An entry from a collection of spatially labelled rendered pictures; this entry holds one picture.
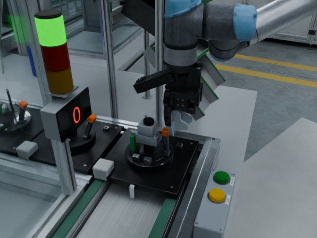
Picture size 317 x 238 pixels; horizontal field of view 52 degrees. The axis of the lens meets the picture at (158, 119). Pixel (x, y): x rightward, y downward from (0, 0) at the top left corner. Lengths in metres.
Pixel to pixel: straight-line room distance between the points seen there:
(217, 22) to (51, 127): 0.40
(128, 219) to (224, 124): 0.62
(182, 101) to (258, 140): 2.02
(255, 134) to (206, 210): 2.06
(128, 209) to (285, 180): 0.51
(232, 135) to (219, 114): 0.16
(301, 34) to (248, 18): 4.23
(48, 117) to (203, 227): 0.42
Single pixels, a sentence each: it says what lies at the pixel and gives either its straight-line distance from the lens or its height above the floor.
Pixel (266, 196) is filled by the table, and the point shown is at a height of 0.86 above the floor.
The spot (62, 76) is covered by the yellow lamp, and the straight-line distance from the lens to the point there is 0.67.
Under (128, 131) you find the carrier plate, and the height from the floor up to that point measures 0.97.
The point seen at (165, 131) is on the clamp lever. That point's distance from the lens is 0.87.
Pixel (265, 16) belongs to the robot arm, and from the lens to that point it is 0.86.
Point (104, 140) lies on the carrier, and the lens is 1.03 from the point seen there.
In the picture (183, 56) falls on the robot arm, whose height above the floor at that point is 1.30.
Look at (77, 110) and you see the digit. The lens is 0.72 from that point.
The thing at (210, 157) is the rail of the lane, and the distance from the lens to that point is 0.98.
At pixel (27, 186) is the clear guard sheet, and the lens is 0.74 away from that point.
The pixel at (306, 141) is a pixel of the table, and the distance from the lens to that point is 1.32.
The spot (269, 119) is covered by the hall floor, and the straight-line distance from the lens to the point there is 3.09.
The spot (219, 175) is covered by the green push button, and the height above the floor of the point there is 0.97.
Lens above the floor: 1.57
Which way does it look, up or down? 32 degrees down
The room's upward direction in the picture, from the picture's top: straight up
